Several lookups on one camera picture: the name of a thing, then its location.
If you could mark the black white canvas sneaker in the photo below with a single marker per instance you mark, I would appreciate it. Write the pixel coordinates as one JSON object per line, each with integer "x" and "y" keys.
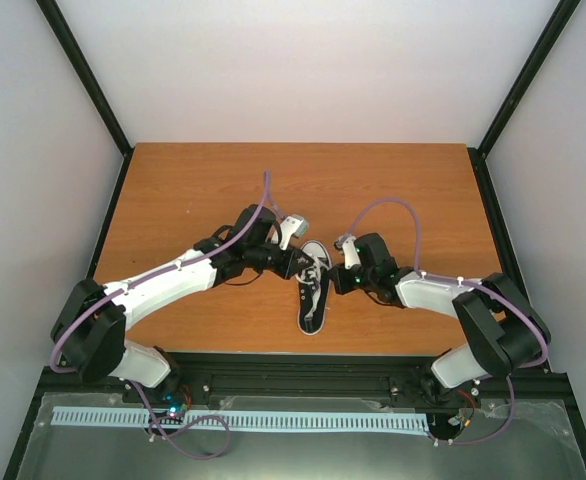
{"x": 314, "y": 290}

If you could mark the small electronics board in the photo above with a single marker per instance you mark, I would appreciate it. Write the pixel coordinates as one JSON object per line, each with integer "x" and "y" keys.
{"x": 172, "y": 414}

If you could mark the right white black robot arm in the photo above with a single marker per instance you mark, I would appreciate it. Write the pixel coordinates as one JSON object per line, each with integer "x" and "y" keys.
{"x": 502, "y": 331}

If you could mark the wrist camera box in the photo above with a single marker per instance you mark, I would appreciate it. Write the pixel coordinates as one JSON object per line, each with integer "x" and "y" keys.
{"x": 293, "y": 226}
{"x": 346, "y": 245}

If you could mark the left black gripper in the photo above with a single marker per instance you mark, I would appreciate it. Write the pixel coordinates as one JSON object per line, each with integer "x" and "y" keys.
{"x": 294, "y": 268}

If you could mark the black aluminium frame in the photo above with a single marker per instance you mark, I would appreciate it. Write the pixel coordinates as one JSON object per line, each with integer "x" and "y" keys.
{"x": 297, "y": 373}

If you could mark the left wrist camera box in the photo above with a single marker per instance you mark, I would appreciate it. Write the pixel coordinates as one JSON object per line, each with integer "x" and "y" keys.
{"x": 293, "y": 226}

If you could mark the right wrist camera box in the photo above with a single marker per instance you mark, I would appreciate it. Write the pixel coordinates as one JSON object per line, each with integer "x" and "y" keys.
{"x": 346, "y": 245}

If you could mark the light blue slotted cable duct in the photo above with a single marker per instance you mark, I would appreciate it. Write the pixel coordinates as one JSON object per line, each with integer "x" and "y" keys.
{"x": 254, "y": 421}

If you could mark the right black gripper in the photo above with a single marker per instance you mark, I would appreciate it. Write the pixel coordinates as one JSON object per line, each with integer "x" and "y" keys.
{"x": 337, "y": 275}

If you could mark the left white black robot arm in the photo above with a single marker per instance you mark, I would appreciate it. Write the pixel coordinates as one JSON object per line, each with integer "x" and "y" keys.
{"x": 90, "y": 332}

